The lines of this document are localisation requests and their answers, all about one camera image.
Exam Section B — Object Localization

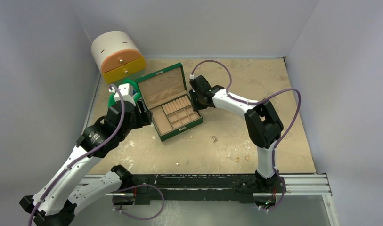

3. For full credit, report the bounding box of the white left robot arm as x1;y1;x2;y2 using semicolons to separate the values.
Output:
19;98;151;226

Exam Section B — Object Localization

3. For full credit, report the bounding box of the green plastic bin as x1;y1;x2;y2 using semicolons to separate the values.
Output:
108;79;141;107

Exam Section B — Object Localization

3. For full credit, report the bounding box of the green jewelry tray insert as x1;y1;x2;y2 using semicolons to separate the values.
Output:
151;95;203;137

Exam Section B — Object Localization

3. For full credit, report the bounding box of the green jewelry box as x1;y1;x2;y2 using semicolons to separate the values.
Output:
136;63;203;142

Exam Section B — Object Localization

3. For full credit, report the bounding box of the silver chain pendant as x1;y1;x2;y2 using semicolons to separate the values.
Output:
211;136;218;143

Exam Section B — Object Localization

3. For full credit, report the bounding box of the white drawer cabinet orange yellow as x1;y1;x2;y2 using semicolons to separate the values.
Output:
91;31;146;85

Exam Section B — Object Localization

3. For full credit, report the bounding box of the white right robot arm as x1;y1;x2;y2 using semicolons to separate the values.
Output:
189;75;284;192

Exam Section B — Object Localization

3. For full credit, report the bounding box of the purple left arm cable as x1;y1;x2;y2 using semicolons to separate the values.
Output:
27;84;165;226

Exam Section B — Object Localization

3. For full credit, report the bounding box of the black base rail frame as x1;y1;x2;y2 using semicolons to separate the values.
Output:
112;173;332;209

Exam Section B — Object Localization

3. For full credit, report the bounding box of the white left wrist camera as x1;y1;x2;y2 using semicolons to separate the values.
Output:
108;83;136;106

